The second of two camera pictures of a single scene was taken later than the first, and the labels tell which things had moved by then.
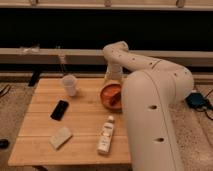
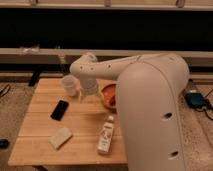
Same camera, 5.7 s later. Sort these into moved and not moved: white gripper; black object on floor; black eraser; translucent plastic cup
Moved: white gripper
Not moved: black eraser; translucent plastic cup; black object on floor
